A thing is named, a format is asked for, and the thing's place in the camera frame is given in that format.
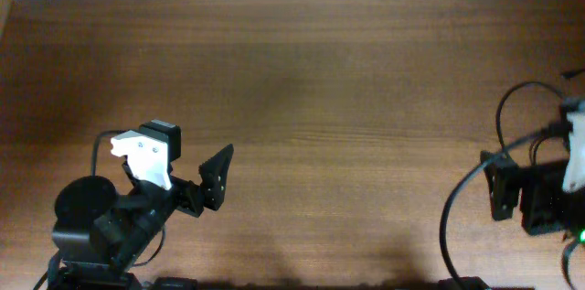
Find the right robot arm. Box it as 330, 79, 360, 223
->
480, 151, 584, 289

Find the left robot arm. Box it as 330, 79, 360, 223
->
44, 145, 234, 289

